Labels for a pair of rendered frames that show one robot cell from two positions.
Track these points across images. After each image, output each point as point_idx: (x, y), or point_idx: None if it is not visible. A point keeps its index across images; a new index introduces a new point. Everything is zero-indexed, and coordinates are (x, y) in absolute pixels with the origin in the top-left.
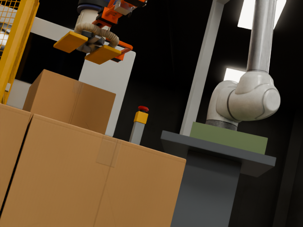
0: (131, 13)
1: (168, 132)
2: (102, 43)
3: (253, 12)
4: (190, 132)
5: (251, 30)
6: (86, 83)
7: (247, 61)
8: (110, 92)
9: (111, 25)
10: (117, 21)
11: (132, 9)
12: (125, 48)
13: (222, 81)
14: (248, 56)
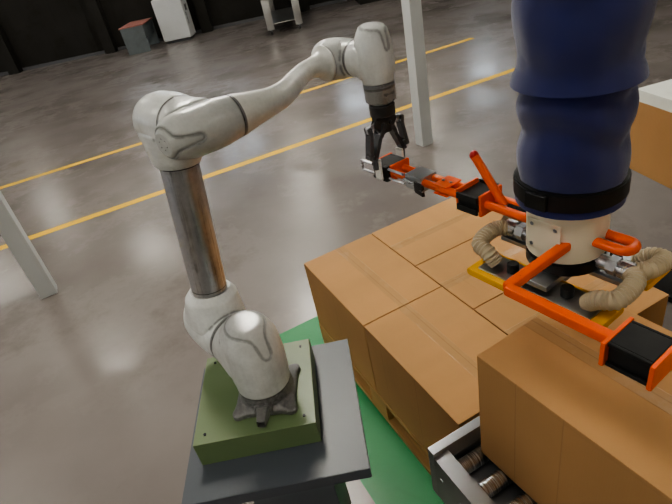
0: (414, 189)
1: (339, 340)
2: (526, 256)
3: (205, 190)
4: (312, 350)
5: (212, 220)
6: (522, 325)
7: (223, 269)
8: (486, 349)
9: (479, 213)
10: (456, 204)
11: (404, 184)
12: (543, 298)
13: (260, 313)
14: (221, 260)
